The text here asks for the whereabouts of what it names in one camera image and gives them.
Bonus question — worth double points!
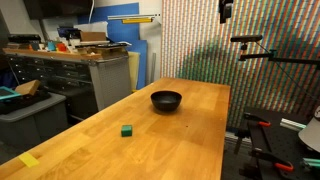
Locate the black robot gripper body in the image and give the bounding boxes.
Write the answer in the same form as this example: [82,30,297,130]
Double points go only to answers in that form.
[218,0,235,25]

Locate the green cube block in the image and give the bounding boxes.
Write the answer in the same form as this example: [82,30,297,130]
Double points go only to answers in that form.
[120,124,134,138]

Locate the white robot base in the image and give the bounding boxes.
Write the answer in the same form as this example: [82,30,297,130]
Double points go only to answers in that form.
[297,105,320,154]

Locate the black bowl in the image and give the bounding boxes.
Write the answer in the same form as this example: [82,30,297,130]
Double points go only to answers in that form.
[150,90,183,113]

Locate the plain wooden block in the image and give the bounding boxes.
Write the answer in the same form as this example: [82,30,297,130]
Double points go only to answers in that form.
[14,79,42,97]

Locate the yellow spirit level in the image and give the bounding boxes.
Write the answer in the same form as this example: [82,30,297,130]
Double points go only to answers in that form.
[121,17,154,25]

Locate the blue foam board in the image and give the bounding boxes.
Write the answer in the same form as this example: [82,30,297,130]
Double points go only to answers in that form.
[78,2,148,90]

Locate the beige panel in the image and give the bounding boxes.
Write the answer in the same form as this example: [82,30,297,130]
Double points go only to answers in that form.
[128,51,141,91]

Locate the grey pegboard cabinet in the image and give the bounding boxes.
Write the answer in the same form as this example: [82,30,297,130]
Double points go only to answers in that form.
[88,54,133,111]

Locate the brown cardboard box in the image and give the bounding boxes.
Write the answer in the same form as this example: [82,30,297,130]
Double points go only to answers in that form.
[79,31,108,43]

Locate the black perforated side table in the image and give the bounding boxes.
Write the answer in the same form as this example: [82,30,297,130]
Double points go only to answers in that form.
[221,106,320,180]

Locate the red small container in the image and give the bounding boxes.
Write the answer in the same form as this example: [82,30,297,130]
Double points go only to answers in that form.
[55,42,68,52]

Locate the teal small cup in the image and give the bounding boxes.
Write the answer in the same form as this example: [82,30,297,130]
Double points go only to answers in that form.
[46,40,57,52]

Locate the wooden workbench top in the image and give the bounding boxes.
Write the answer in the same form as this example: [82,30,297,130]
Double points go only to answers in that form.
[3,47,129,63]

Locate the dark drawer cabinet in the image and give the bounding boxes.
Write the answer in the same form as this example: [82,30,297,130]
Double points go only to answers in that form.
[6,54,98,122]

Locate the black sensor bar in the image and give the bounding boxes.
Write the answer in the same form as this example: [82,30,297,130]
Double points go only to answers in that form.
[8,33,42,44]

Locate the black foam case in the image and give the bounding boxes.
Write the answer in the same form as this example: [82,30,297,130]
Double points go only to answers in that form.
[0,89,53,116]

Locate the grey storage bin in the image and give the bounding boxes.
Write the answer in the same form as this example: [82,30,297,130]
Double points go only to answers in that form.
[0,92,69,149]

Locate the teal flat tray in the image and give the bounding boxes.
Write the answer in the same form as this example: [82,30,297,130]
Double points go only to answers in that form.
[0,85,22,102]

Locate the yellow tape strip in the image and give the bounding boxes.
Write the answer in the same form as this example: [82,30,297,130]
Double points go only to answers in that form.
[18,152,40,168]

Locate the black stereo camera bar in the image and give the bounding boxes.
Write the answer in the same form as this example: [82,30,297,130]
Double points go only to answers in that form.
[230,34,264,44]

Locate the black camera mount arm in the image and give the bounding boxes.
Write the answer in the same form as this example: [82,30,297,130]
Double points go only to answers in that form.
[238,42,320,71]

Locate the white metal rail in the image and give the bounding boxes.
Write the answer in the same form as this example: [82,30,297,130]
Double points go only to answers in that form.
[107,13,162,21]

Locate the black clamp with orange handle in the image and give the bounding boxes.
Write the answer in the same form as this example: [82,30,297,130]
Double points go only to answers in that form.
[249,148,295,173]
[243,112,272,128]

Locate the silver aluminium extrusion rail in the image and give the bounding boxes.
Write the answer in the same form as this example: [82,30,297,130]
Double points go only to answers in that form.
[279,118,307,132]

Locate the black wall monitor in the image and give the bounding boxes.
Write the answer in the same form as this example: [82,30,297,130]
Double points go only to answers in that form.
[22,0,96,20]

